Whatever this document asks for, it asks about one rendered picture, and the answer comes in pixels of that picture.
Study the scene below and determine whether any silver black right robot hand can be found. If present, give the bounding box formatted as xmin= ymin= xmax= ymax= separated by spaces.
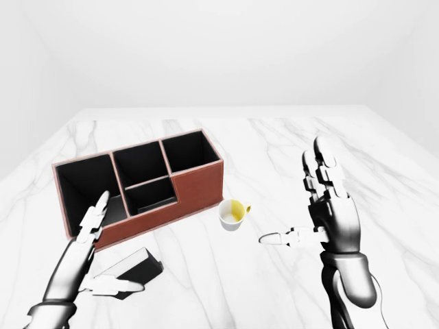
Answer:
xmin=258 ymin=135 xmax=363 ymax=256

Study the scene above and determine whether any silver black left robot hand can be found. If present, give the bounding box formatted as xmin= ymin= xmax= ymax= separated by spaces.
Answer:
xmin=42 ymin=190 xmax=146 ymax=304

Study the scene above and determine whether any black book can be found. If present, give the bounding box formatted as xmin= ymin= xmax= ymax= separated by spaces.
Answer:
xmin=93 ymin=247 xmax=164 ymax=301

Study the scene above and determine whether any red-brown desk caddy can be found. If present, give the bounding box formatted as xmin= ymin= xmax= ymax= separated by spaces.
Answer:
xmin=51 ymin=127 xmax=225 ymax=253

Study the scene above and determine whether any white and yellow mug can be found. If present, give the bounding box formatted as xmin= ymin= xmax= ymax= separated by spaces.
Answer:
xmin=217 ymin=198 xmax=252 ymax=232

